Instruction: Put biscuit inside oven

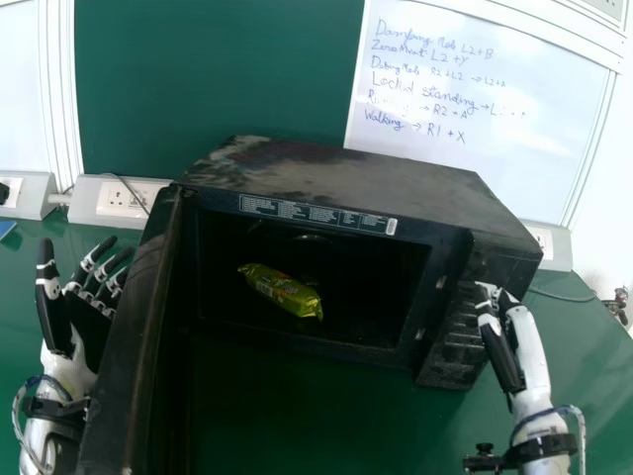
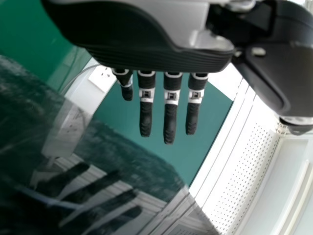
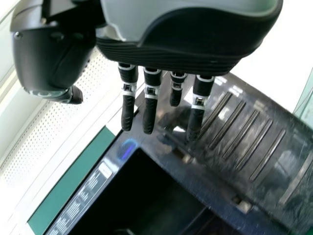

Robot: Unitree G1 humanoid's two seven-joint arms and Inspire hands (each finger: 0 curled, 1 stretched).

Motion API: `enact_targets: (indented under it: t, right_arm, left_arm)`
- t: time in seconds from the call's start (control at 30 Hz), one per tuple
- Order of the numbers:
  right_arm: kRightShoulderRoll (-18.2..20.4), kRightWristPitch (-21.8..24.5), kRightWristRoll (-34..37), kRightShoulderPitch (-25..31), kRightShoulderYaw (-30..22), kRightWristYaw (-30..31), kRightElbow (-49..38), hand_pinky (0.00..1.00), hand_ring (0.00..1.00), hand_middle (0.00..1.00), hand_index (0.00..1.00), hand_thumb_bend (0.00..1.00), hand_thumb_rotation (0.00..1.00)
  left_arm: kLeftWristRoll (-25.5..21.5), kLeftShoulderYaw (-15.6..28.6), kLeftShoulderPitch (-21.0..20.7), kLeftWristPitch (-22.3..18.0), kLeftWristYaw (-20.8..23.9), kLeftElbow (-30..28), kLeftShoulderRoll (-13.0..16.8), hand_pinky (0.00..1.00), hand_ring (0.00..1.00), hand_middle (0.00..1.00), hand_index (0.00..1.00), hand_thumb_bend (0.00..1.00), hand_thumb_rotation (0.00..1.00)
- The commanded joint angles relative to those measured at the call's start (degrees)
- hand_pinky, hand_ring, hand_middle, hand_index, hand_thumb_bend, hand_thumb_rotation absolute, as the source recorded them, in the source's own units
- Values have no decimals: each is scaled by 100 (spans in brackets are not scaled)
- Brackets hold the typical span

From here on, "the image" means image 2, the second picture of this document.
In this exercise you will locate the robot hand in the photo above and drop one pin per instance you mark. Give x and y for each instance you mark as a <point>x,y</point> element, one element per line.
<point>146,36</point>

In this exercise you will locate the black oven with glass door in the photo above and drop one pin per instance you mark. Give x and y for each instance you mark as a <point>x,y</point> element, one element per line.
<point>110,151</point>

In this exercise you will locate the white socket strip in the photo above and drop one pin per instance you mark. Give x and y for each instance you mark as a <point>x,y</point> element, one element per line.
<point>101,79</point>

